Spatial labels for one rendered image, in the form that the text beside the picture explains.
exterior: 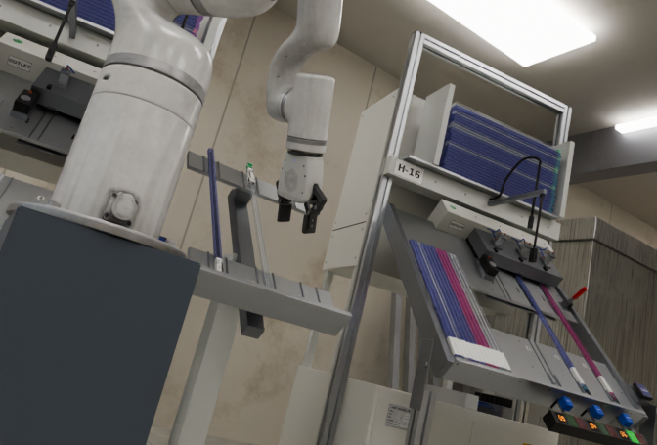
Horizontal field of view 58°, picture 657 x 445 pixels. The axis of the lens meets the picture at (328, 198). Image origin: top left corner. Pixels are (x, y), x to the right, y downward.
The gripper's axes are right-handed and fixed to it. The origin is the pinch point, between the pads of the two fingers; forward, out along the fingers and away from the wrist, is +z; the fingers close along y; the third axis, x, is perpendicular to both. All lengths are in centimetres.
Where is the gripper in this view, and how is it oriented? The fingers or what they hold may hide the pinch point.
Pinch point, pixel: (295, 222)
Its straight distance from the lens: 127.7
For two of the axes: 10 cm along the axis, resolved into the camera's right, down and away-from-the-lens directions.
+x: 7.7, -0.1, 6.4
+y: 6.2, 2.3, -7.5
